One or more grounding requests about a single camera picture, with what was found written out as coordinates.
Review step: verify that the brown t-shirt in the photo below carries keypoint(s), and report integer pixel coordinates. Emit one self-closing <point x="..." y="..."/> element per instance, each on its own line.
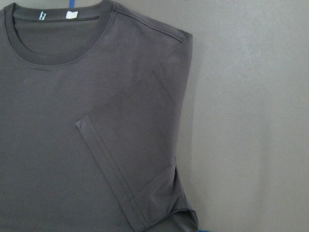
<point x="90" y="105"/>

